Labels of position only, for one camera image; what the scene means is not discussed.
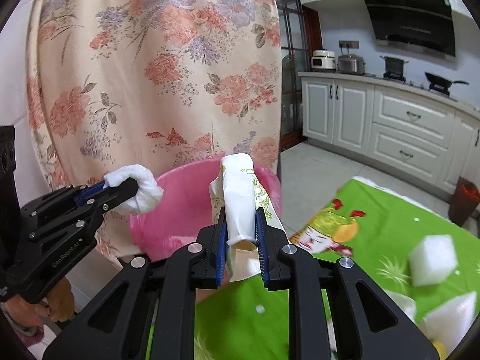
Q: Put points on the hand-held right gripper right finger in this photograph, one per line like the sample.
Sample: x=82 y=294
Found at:
x=261 y=255

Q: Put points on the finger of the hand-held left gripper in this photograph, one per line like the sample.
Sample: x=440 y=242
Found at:
x=120 y=195
x=90 y=192

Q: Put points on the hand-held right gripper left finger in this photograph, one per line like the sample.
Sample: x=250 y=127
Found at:
x=222 y=255

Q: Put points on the white tissue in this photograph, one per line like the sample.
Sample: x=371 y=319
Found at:
x=144 y=187

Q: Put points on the pink plastic basin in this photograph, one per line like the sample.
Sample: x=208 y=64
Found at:
x=187 y=210

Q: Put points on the white printed tissue packet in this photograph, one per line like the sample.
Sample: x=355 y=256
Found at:
x=236 y=198

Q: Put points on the person's left forearm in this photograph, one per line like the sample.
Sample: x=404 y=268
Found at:
x=24 y=333

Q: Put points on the brown trash bin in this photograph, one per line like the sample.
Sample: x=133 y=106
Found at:
x=464 y=200

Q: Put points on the person's left hand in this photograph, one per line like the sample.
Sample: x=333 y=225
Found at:
x=62 y=302

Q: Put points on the green printed blanket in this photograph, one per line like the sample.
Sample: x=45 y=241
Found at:
x=375 y=225

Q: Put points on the floral curtain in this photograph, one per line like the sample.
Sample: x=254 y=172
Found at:
x=150 y=75

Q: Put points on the white foam block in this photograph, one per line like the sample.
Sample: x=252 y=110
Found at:
x=403 y=305
x=452 y=320
x=433 y=258

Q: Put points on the white base cabinets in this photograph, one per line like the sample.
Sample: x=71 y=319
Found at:
x=393 y=120

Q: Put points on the white rice cooker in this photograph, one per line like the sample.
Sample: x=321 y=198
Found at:
x=323 y=60

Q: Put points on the steel pot with lid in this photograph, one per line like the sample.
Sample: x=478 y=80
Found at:
x=351 y=64

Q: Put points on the wooden glass door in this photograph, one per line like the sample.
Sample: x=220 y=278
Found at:
x=296 y=26

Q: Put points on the dark stockpot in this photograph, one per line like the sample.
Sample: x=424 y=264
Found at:
x=394 y=65

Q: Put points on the black wok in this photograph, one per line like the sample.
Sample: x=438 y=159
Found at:
x=438 y=79

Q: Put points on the black range hood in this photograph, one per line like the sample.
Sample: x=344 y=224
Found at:
x=410 y=22

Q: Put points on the wall power outlet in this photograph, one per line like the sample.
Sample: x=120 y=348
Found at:
x=348 y=44

